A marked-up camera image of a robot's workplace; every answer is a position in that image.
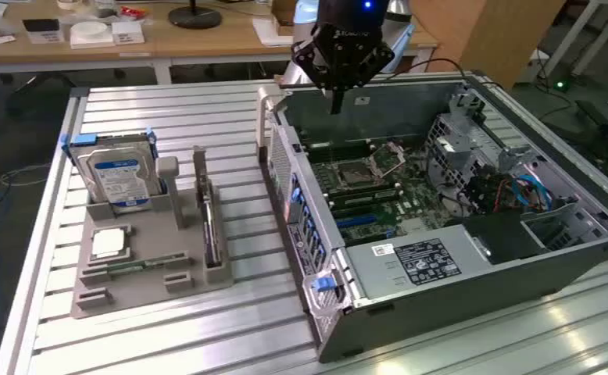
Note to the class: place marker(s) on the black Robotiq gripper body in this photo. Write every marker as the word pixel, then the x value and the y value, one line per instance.
pixel 344 43

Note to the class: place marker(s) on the graphics card with metal bracket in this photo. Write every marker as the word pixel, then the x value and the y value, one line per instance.
pixel 211 230

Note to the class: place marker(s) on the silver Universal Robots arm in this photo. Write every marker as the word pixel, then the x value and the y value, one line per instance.
pixel 295 74

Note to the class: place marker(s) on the stack of white papers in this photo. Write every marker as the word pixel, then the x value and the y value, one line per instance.
pixel 271 33

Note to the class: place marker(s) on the wooden desk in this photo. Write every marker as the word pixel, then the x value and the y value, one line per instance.
pixel 204 43

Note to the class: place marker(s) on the wooden cabinet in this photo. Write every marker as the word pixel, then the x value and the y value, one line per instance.
pixel 490 39

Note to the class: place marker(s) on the black round lamp base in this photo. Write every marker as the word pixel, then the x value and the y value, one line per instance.
pixel 195 17

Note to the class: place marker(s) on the metal socket cover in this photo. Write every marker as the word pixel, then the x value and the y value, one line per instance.
pixel 389 158

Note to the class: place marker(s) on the metal disk bay cage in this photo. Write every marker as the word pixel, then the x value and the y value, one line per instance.
pixel 459 152

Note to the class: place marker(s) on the CPU socket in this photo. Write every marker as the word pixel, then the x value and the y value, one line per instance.
pixel 355 173

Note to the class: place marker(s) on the plain white box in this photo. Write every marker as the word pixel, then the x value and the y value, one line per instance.
pixel 128 33

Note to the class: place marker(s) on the red small package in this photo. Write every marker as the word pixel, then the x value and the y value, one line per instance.
pixel 132 12

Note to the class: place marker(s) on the green indicator light device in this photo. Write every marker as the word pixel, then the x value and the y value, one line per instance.
pixel 560 84

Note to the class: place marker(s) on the green motherboard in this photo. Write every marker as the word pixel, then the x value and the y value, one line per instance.
pixel 397 211

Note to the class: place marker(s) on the white box with round dish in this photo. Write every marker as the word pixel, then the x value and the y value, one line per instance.
pixel 92 35

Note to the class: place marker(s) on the blue expansion slot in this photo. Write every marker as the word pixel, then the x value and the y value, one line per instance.
pixel 356 221

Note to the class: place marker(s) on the hard disk with blue caddy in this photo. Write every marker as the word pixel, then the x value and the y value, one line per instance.
pixel 117 176

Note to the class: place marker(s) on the white box with black top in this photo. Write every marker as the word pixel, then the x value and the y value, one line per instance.
pixel 42 31

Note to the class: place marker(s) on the black chair base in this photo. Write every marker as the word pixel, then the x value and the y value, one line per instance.
pixel 37 84

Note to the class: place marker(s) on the grey power supply unit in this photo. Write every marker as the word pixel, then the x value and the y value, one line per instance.
pixel 386 273

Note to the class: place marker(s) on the grey plastic parts rack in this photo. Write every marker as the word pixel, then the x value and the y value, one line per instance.
pixel 147 234

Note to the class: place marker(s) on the blue case latch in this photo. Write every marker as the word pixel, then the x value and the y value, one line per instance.
pixel 323 283

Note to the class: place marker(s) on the silver CPU chip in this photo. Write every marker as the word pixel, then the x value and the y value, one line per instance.
pixel 107 244

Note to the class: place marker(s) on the green RAM stick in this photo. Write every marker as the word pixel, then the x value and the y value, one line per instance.
pixel 131 265

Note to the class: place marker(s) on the open grey PC case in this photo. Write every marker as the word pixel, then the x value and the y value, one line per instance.
pixel 438 308

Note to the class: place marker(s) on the white table frame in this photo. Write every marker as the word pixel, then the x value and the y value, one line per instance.
pixel 580 35

